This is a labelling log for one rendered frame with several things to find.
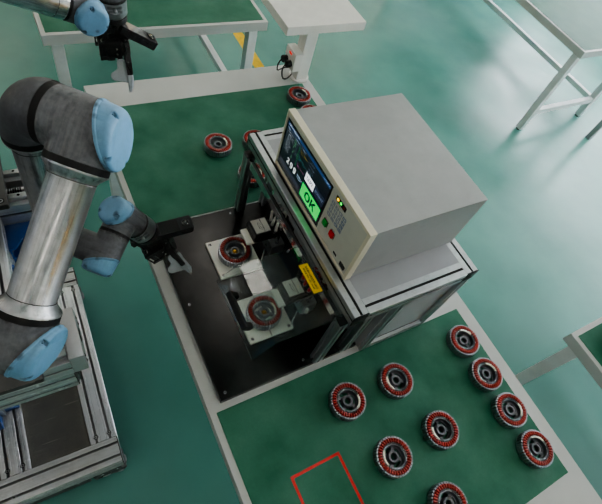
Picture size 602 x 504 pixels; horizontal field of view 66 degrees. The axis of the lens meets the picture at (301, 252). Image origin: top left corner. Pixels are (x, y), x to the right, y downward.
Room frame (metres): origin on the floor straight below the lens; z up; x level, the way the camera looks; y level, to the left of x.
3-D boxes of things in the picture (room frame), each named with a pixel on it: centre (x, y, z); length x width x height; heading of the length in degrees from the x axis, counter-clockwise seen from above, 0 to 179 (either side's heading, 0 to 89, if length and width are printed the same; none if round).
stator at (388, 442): (0.43, -0.48, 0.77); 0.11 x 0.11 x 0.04
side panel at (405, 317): (0.83, -0.39, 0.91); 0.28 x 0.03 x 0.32; 136
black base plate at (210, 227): (0.78, 0.11, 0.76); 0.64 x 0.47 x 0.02; 46
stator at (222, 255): (0.85, 0.21, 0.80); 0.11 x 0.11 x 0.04
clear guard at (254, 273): (0.64, -0.02, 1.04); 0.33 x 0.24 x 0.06; 136
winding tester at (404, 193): (0.99, -0.11, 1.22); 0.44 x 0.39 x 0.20; 46
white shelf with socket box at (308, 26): (1.82, 0.36, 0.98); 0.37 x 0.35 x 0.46; 46
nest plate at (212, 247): (0.85, 0.21, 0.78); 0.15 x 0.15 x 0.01; 46
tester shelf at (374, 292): (1.00, -0.10, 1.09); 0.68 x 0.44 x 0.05; 46
